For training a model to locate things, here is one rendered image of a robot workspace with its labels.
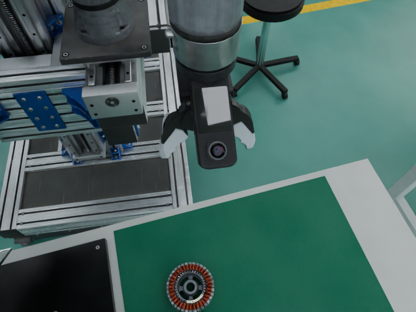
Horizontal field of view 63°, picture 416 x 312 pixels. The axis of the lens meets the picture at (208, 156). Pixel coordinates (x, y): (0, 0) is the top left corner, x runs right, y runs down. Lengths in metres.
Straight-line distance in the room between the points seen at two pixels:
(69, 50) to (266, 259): 0.72
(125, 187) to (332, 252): 0.99
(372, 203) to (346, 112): 1.23
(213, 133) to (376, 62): 2.25
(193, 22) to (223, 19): 0.03
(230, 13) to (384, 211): 0.82
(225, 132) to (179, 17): 0.14
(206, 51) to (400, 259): 0.80
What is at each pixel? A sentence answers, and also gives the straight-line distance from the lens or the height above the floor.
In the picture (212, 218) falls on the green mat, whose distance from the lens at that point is 0.93.
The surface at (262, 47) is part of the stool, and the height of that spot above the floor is 0.22.
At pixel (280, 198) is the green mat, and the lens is 0.98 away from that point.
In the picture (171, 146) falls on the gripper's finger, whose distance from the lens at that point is 0.51.
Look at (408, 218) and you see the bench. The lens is 1.76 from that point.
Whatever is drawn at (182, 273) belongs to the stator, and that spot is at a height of 0.78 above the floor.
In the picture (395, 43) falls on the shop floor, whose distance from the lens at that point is 2.80.
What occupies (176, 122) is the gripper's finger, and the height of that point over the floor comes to 1.26.
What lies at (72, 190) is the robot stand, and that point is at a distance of 1.68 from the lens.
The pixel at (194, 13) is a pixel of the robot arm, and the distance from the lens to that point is 0.33.
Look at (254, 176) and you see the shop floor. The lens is 1.85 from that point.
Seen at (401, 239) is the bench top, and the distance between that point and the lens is 1.05.
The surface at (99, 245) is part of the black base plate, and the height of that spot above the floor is 0.77.
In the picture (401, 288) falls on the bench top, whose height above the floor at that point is 0.75.
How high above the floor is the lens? 1.62
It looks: 59 degrees down
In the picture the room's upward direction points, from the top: straight up
